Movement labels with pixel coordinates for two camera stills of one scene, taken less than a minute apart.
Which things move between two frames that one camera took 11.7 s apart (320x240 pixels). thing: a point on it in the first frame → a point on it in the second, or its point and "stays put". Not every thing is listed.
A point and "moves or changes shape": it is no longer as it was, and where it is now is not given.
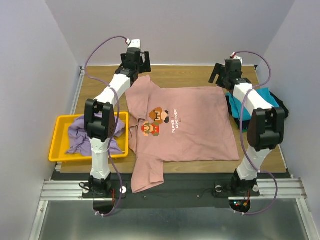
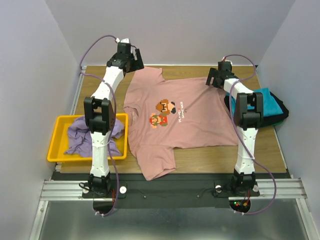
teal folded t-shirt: [236, 106] stays put
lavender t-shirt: [80, 143] stays put
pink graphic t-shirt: [173, 124] moves or changes shape
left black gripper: [146, 62] → [137, 61]
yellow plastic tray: [61, 138] stays put
